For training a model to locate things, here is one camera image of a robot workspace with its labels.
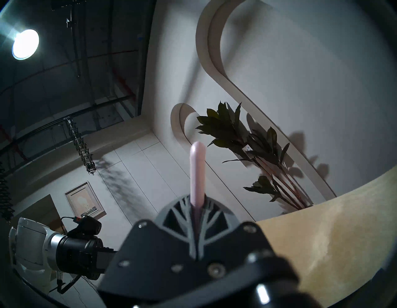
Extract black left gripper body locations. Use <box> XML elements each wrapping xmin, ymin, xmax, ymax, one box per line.
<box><xmin>56</xmin><ymin>237</ymin><xmax>105</xmax><ymax>280</ymax></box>

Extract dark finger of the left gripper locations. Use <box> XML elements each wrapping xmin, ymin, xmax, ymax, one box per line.
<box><xmin>97</xmin><ymin>249</ymin><xmax>118</xmax><ymax>270</ymax></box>

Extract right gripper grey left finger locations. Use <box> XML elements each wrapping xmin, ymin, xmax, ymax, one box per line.
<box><xmin>98</xmin><ymin>196</ymin><xmax>199</xmax><ymax>303</ymax></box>

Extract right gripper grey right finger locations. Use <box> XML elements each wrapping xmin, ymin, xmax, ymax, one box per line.
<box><xmin>198</xmin><ymin>196</ymin><xmax>298</xmax><ymax>289</ymax></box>

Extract pale pink plastic spoon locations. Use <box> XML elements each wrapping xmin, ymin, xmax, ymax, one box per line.
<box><xmin>190</xmin><ymin>142</ymin><xmax>206</xmax><ymax>207</ymax></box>

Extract brown wooden door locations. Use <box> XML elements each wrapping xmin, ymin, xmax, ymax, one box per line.
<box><xmin>9</xmin><ymin>194</ymin><xmax>67</xmax><ymax>236</ymax></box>

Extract tall dark green plant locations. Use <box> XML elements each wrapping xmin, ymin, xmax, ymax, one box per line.
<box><xmin>195</xmin><ymin>102</ymin><xmax>314</xmax><ymax>212</ymax></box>

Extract round ceiling lamp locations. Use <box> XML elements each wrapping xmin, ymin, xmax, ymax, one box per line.
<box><xmin>12</xmin><ymin>29</ymin><xmax>40</xmax><ymax>60</ymax></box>

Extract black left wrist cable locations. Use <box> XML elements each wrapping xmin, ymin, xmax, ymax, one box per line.
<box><xmin>56</xmin><ymin>269</ymin><xmax>82</xmax><ymax>294</ymax></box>

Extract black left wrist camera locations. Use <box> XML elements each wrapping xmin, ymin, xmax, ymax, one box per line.
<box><xmin>68</xmin><ymin>215</ymin><xmax>102</xmax><ymax>238</ymax></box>

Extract framed wall picture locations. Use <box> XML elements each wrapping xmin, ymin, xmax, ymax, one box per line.
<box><xmin>65</xmin><ymin>181</ymin><xmax>107</xmax><ymax>219</ymax></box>

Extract black hanging lattice rail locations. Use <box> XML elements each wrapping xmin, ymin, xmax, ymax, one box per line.
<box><xmin>0</xmin><ymin>161</ymin><xmax>15</xmax><ymax>221</ymax></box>
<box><xmin>66</xmin><ymin>119</ymin><xmax>96</xmax><ymax>175</ymax></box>

